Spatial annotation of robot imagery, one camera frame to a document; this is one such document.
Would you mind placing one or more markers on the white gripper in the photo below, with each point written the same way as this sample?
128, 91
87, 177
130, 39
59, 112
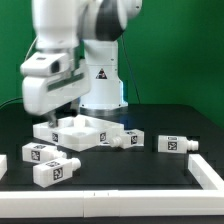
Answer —
43, 95

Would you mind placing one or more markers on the white square table top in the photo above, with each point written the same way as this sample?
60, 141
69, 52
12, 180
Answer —
78, 133

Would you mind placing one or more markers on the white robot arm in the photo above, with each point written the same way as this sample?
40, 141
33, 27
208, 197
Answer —
77, 56

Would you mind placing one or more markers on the white block left edge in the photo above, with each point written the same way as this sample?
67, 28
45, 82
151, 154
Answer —
3, 165

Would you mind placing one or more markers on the white L-shaped fence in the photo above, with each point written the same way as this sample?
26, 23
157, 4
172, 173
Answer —
208, 200

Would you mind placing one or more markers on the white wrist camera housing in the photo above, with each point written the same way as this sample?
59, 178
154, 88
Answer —
45, 64

